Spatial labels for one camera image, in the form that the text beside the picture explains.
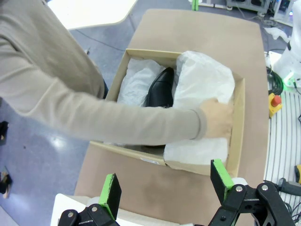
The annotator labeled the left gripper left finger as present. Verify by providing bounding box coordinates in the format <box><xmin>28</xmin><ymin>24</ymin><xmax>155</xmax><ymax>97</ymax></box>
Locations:
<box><xmin>57</xmin><ymin>173</ymin><xmax>122</xmax><ymax>226</ymax></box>

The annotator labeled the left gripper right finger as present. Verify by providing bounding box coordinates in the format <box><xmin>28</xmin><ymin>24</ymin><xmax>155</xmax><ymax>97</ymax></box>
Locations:
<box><xmin>206</xmin><ymin>159</ymin><xmax>296</xmax><ymax>226</ymax></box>

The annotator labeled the white tissue paper sheet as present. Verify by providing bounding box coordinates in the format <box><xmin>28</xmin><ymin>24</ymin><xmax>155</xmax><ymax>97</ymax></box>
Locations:
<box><xmin>103</xmin><ymin>50</ymin><xmax>236</xmax><ymax>167</ymax></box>

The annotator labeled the black leather loafer shoe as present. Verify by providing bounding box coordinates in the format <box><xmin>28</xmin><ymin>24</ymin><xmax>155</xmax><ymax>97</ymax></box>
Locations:
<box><xmin>141</xmin><ymin>67</ymin><xmax>176</xmax><ymax>151</ymax></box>

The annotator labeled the person's right forearm beige sleeve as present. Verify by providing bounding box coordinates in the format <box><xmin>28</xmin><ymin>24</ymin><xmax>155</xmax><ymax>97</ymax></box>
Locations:
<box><xmin>54</xmin><ymin>91</ymin><xmax>209</xmax><ymax>146</ymax></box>

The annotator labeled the cardboard shoe box with lid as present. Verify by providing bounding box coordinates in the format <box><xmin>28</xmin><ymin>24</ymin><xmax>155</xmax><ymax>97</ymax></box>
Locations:
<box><xmin>90</xmin><ymin>48</ymin><xmax>246</xmax><ymax>178</ymax></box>

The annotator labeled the person's right hand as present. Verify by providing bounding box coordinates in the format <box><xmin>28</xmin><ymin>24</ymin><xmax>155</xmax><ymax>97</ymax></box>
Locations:
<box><xmin>199</xmin><ymin>98</ymin><xmax>235</xmax><ymax>140</ymax></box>

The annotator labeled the grey equipment cart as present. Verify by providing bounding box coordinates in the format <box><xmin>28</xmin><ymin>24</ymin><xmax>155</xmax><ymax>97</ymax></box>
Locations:
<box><xmin>225</xmin><ymin>0</ymin><xmax>271</xmax><ymax>12</ymax></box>

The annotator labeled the white slatted platform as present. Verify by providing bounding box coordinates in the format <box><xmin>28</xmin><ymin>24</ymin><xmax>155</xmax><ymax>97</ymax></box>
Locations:
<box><xmin>263</xmin><ymin>90</ymin><xmax>301</xmax><ymax>186</ymax></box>

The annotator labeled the yellow tool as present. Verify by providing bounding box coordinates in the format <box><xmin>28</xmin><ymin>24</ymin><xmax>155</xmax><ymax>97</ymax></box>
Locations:
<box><xmin>293</xmin><ymin>164</ymin><xmax>301</xmax><ymax>185</ymax></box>

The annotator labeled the yellow red emergency stop button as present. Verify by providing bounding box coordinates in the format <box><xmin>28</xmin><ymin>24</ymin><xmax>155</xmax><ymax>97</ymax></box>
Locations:
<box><xmin>268</xmin><ymin>92</ymin><xmax>283</xmax><ymax>118</ymax></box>

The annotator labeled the white rounded table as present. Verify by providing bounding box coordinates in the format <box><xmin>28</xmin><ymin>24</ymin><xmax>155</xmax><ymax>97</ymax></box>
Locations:
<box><xmin>46</xmin><ymin>0</ymin><xmax>139</xmax><ymax>31</ymax></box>

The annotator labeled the small dark object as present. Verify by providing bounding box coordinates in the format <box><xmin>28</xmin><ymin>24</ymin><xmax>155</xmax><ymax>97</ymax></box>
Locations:
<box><xmin>0</xmin><ymin>121</ymin><xmax>9</xmax><ymax>145</ymax></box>
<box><xmin>0</xmin><ymin>166</ymin><xmax>13</xmax><ymax>199</ymax></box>

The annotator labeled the person in beige sweater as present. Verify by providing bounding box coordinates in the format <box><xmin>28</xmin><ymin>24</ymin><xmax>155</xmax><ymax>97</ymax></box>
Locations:
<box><xmin>0</xmin><ymin>0</ymin><xmax>109</xmax><ymax>128</ymax></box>

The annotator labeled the grey handle device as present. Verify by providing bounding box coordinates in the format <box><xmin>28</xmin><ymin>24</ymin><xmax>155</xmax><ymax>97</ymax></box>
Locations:
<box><xmin>278</xmin><ymin>178</ymin><xmax>301</xmax><ymax>196</ymax></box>

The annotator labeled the black cable bundle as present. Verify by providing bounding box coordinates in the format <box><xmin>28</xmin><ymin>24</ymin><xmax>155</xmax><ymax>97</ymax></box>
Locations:
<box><xmin>266</xmin><ymin>65</ymin><xmax>286</xmax><ymax>95</ymax></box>

